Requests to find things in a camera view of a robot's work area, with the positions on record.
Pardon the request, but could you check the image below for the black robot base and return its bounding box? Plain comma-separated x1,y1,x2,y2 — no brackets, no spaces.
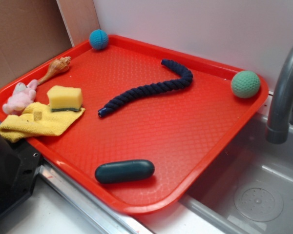
0,135,43,218

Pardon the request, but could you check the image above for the yellow green sponge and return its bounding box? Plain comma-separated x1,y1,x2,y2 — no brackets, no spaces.
47,85,83,112

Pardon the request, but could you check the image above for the red plastic tray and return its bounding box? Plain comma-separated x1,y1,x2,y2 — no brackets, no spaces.
0,34,270,215

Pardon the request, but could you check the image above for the dark teal oblong capsule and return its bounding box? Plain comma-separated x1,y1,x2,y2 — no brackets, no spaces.
95,159,155,184

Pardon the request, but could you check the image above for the blue crocheted ball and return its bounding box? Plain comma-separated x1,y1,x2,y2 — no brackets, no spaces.
89,29,109,50

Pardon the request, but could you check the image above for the brown spiral seashell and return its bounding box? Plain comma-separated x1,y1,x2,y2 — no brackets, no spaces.
38,57,71,85

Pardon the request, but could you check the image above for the green dimpled ball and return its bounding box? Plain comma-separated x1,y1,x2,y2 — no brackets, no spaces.
231,71,261,98

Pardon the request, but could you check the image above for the yellow cloth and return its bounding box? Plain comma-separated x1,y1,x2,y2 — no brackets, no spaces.
0,102,85,143

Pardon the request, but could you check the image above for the pink plush toy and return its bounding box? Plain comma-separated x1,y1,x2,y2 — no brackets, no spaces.
2,79,38,115

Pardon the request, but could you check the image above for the grey plastic sink basin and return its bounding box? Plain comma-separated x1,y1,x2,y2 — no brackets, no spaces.
181,114,293,234

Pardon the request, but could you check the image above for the grey sink faucet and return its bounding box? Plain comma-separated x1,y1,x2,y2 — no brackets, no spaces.
266,47,293,144

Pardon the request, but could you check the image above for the brown cardboard panel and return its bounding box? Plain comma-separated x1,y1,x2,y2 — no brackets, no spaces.
0,0,71,88

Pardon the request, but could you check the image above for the dark blue twisted rope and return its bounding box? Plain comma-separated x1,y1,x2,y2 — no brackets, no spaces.
98,58,194,119

